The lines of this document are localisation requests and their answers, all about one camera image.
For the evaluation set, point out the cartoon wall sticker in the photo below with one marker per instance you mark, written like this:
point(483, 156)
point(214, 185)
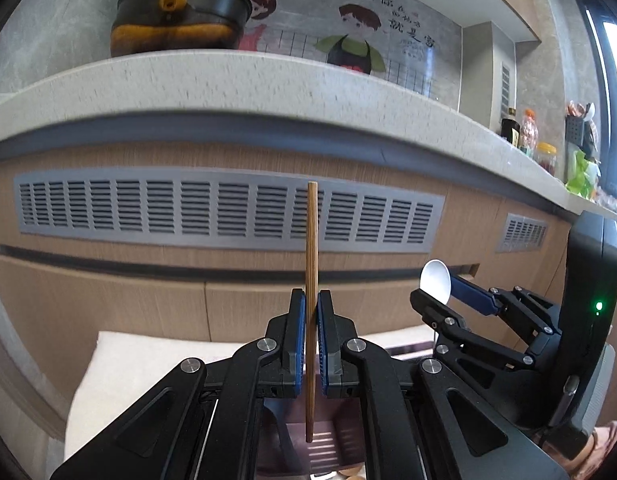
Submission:
point(400, 41)

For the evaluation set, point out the black and yellow pot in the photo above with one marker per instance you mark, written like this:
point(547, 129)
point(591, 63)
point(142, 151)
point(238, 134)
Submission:
point(143, 26)

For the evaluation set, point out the dark soy sauce bottle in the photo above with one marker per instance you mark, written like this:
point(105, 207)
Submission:
point(510, 128)

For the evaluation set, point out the speckled kitchen countertop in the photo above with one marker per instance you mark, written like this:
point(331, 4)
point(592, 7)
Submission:
point(271, 101)

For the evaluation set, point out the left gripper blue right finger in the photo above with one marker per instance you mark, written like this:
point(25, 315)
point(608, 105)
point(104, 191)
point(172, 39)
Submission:
point(421, 420)

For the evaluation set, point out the green packaging bag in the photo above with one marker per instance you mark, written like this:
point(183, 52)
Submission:
point(583, 176)

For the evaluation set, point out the orange cap drink bottle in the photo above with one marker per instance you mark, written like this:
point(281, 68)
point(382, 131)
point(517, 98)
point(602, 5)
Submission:
point(528, 136)

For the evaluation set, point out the person's right hand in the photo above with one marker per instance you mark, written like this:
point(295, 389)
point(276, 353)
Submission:
point(597, 449)

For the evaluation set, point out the short grey vent grille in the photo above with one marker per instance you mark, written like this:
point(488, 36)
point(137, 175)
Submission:
point(522, 234)

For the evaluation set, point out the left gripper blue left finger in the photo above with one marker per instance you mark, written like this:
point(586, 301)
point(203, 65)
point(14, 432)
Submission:
point(204, 426)

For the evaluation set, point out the black hanging utensil holder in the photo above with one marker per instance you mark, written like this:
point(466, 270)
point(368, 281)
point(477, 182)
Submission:
point(580, 129)

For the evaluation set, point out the long grey vent grille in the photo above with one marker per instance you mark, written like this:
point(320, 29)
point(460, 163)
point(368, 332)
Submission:
point(229, 209)

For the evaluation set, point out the white plastic spoon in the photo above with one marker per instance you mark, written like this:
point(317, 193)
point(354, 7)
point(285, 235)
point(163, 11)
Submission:
point(435, 280)

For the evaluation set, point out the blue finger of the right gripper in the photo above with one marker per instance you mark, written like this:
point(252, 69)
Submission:
point(488, 299)
point(451, 325)

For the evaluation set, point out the yellow lid jar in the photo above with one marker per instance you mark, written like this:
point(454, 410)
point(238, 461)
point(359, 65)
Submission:
point(545, 155)

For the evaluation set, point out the cream tablecloth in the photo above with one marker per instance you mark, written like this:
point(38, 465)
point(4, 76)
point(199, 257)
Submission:
point(123, 368)

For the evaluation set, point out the wooden chopstick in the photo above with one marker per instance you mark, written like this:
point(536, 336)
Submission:
point(311, 294)

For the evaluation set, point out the wooden spoon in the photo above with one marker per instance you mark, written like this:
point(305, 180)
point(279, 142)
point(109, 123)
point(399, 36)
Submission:
point(356, 472)

